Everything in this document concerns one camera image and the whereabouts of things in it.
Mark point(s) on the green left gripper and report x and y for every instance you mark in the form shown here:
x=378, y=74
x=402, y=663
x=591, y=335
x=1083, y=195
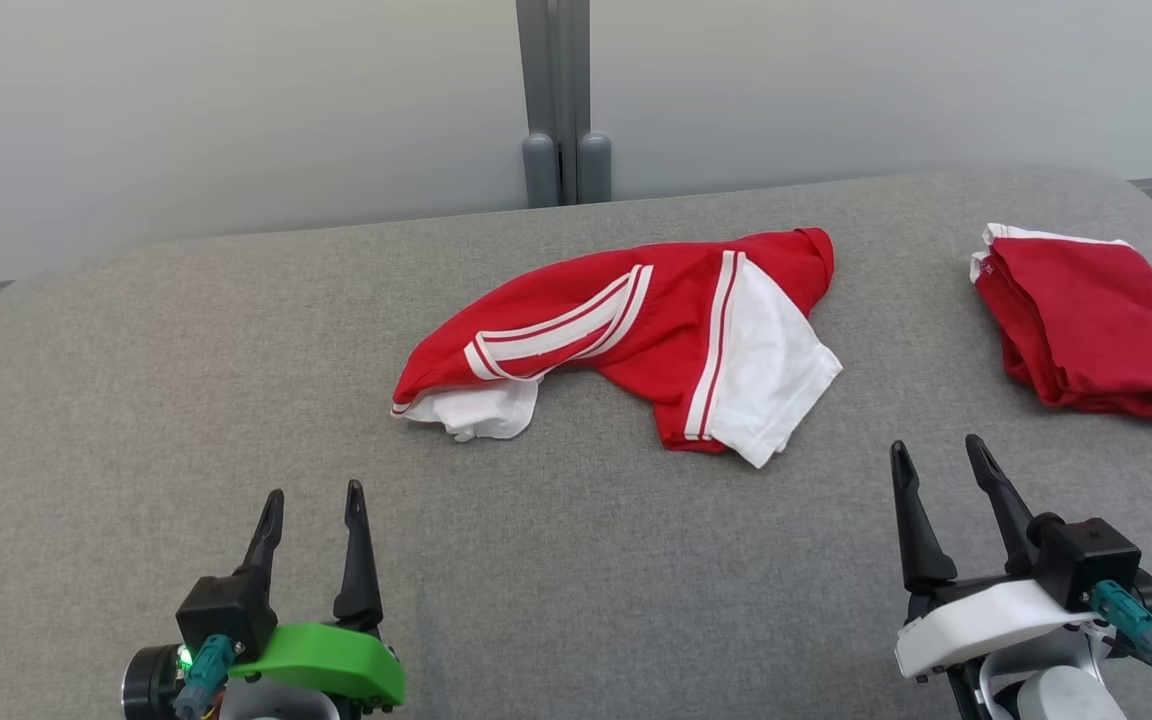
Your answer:
x=336, y=660

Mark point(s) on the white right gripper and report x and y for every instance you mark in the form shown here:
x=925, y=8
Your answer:
x=986, y=620

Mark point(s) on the red garment with white trim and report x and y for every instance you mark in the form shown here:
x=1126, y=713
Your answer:
x=1086, y=320

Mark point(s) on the red white striped numbered jersey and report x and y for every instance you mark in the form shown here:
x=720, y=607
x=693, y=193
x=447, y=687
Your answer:
x=636, y=320

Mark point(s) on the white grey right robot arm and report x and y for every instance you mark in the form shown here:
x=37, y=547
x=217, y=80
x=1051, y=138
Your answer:
x=1066, y=700

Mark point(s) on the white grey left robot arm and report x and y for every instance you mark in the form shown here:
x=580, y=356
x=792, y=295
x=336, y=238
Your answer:
x=276, y=708

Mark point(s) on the grey fabric sofa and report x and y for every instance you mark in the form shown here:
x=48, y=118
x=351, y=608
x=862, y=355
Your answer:
x=236, y=400

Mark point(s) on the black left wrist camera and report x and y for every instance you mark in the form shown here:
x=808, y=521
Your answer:
x=226, y=610

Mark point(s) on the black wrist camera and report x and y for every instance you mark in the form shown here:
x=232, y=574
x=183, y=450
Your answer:
x=226, y=610
x=1086, y=560

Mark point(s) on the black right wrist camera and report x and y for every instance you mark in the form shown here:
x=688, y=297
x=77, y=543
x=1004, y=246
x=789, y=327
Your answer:
x=1086, y=560

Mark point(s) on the grey partition post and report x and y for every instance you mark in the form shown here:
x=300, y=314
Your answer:
x=594, y=170
x=539, y=170

